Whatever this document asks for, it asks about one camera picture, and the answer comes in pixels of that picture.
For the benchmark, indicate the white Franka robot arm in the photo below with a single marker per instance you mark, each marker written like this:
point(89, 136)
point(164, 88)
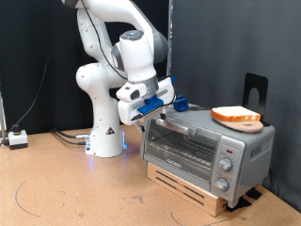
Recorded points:
point(103, 132)

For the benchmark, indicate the blue object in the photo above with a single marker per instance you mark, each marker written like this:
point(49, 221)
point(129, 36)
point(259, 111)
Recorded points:
point(181, 104)

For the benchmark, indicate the silver toaster oven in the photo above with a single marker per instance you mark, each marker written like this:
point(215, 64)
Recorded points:
point(247, 147)

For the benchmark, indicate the white bread slice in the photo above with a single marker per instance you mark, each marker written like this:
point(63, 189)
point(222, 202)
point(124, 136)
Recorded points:
point(235, 113)

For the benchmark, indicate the vertical aluminium pole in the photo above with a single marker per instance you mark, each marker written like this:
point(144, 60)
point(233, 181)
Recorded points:
point(171, 15)

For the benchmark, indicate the black backdrop curtain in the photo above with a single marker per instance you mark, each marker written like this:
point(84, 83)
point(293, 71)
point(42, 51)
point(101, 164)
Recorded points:
point(31, 47)

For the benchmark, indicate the small wooden cutting board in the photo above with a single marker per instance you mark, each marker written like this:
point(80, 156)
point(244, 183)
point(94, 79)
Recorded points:
point(247, 127)

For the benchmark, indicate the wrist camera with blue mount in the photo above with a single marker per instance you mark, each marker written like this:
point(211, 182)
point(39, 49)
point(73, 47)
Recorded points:
point(150, 105)

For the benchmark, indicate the grey backdrop curtain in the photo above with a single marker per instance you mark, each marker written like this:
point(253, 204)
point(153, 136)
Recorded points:
point(219, 47)

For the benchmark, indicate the wooden slatted crate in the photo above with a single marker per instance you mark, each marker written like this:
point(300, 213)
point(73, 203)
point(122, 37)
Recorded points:
point(188, 191)

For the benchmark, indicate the black metal bookend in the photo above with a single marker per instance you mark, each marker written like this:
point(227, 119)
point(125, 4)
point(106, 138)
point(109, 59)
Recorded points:
point(249, 84)

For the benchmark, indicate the emergency stop button box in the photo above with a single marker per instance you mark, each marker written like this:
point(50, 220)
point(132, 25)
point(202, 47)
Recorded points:
point(18, 139)

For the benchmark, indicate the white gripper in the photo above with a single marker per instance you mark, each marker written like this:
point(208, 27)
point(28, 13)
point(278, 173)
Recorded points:
point(128, 113)

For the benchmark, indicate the black tape strip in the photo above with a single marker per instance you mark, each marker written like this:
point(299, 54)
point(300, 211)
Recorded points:
point(254, 193)

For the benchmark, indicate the metal frame post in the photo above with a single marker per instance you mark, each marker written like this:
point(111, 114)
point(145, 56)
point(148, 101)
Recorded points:
point(2, 116)

